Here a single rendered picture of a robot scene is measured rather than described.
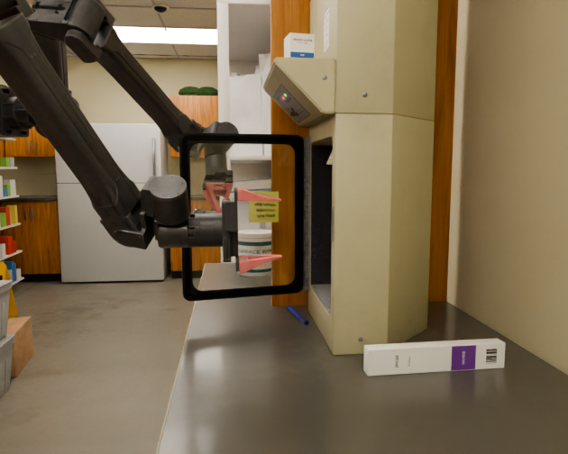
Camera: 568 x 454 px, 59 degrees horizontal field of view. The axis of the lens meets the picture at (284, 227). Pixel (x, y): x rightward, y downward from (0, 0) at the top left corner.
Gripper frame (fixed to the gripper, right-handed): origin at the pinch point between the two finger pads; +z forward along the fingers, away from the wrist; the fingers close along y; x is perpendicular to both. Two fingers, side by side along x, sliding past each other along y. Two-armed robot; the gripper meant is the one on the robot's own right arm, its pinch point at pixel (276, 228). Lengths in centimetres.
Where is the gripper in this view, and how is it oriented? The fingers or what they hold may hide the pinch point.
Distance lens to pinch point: 86.2
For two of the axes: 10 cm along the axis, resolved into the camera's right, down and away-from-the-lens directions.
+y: -0.1, -9.9, -1.1
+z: 10.0, -0.2, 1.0
